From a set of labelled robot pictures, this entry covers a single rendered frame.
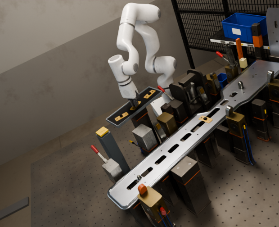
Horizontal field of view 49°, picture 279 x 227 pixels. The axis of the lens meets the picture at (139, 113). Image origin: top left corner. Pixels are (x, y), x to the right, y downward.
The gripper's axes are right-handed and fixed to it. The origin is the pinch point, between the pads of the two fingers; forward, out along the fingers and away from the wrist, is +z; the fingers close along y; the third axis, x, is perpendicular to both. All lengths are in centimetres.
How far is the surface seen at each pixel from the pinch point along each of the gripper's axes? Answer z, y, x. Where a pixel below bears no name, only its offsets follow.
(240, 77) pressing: 18, 46, 54
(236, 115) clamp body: 14, 57, 11
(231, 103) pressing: 18, 49, 26
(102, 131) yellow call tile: 2.5, -8.7, -24.6
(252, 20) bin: 7, 39, 114
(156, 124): 8.9, 17.5, -7.7
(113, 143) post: 12.5, -5.9, -24.4
